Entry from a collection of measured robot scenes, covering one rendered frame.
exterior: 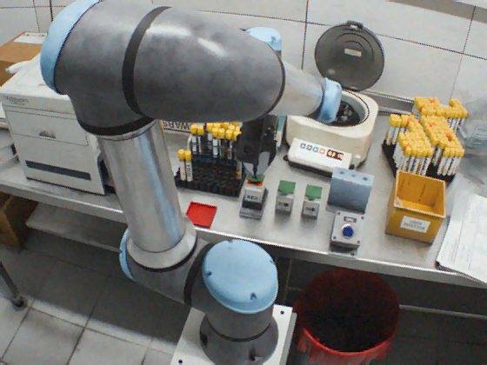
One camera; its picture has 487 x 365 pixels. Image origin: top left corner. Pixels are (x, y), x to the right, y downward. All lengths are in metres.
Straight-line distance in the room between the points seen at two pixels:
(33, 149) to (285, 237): 0.69
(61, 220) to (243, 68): 1.71
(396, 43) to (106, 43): 1.17
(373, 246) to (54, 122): 0.82
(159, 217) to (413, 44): 1.07
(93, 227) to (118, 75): 1.60
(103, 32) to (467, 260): 0.97
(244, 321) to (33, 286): 1.61
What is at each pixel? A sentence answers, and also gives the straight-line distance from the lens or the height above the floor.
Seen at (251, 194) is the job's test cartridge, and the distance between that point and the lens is 1.11.
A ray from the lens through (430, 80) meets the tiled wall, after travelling 1.57.
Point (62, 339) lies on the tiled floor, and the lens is 2.04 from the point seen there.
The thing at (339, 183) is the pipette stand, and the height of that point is 0.96.
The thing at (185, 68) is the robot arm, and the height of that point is 1.51.
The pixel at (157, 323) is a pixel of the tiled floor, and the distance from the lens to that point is 1.99.
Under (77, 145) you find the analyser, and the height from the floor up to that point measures 1.04.
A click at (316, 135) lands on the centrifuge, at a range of 1.26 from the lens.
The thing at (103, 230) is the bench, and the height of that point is 0.27.
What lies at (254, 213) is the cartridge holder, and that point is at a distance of 1.13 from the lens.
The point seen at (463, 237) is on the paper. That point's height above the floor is 0.89.
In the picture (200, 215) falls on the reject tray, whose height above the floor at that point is 0.88.
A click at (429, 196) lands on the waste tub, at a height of 0.92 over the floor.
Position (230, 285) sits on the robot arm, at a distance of 0.70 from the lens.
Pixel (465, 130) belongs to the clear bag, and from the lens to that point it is 1.50.
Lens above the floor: 1.71
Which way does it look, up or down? 43 degrees down
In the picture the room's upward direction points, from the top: 1 degrees clockwise
